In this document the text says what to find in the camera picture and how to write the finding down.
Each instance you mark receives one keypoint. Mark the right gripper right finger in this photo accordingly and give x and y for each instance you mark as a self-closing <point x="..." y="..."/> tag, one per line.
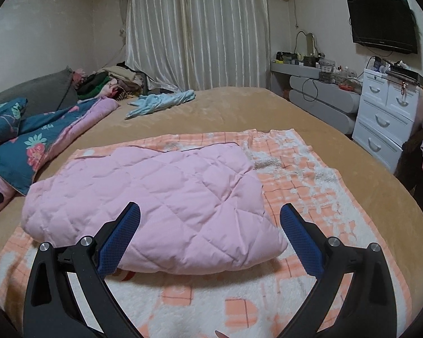
<point x="369" y="308"/>

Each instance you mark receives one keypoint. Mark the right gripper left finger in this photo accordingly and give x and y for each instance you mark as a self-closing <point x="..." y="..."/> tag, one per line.
<point x="50" y="308"/>

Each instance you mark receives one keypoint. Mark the pink quilted jacket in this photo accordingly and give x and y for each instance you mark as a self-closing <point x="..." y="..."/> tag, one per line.
<point x="202" y="209"/>

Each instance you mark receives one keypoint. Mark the pile of mixed clothes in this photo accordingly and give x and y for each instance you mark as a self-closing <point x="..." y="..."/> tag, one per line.
<point x="117" y="82"/>

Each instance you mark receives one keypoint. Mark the blue floral pink quilt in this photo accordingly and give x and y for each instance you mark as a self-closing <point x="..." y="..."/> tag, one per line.
<point x="41" y="138"/>

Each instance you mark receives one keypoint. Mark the blue floral pillow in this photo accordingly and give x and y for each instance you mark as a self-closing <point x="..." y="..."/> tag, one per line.
<point x="11" y="114"/>

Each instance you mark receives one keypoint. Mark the grey pillow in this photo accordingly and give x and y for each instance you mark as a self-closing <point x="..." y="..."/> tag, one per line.
<point x="48" y="93"/>

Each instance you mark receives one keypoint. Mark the tan bed sheet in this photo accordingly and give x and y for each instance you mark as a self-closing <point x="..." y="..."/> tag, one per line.
<point x="330" y="180"/>

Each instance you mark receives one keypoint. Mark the light blue garment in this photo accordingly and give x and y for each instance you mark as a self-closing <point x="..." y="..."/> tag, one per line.
<point x="148" y="104"/>

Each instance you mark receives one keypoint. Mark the white drawer cabinet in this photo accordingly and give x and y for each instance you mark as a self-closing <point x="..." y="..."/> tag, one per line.
<point x="390" y="112"/>

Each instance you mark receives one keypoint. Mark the striped beige curtain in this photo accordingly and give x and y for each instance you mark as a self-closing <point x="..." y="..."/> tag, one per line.
<point x="199" y="44"/>

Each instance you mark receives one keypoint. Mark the black wall television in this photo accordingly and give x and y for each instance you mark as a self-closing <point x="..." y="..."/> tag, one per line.
<point x="388" y="25"/>

